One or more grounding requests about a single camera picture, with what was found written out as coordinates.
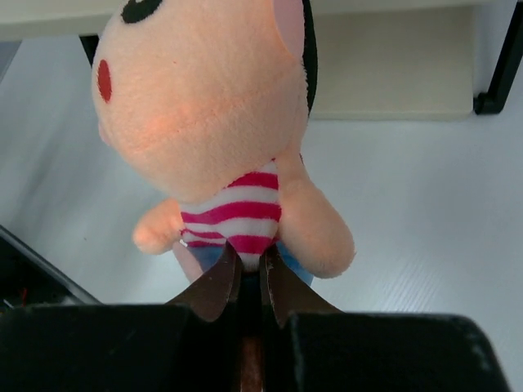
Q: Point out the peach doll blue pants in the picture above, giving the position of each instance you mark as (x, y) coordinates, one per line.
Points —
(244, 185)

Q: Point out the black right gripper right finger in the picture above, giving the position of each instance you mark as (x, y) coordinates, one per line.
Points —
(285, 293)

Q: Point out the beige three-tier shelf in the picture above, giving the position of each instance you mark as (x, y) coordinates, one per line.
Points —
(392, 61)

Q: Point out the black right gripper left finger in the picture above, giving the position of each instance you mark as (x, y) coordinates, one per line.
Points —
(209, 295)

